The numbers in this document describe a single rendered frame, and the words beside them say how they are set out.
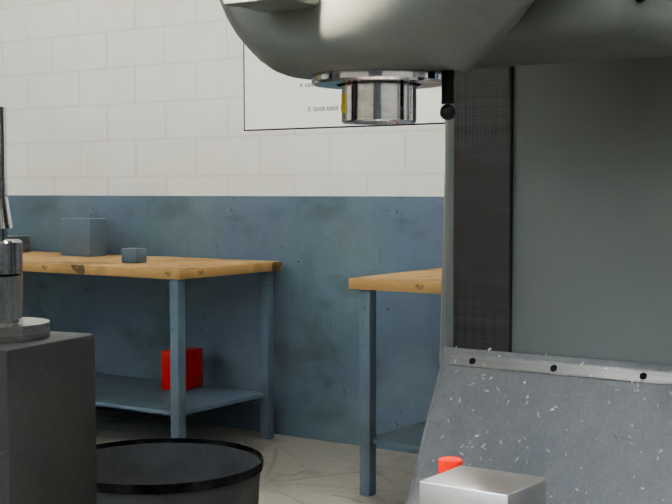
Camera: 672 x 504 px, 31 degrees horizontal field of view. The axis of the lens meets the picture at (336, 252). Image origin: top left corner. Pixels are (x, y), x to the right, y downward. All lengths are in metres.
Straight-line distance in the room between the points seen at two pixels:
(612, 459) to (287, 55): 0.51
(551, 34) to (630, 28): 0.05
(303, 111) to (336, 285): 0.87
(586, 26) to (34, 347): 0.50
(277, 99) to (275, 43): 5.40
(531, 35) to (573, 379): 0.38
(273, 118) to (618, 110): 5.07
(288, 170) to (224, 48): 0.75
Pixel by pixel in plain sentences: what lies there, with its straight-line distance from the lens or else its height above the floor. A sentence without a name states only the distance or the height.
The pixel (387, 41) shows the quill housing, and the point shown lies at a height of 1.32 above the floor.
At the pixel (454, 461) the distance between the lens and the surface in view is 0.81.
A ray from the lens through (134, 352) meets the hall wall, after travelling 6.80.
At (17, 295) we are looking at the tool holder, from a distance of 1.06.
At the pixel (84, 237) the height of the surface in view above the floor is 0.98.
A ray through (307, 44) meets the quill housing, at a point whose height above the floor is 1.32.
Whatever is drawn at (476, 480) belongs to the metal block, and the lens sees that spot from 0.76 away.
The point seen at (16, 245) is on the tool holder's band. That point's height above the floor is 1.19.
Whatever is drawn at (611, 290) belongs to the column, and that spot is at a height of 1.15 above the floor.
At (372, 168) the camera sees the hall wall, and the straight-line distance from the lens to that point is 5.78.
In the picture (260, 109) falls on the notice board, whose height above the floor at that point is 1.63.
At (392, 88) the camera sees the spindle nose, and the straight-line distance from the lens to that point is 0.76.
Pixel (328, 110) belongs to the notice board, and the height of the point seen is 1.61.
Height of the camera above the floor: 1.24
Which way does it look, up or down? 3 degrees down
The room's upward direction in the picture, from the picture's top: straight up
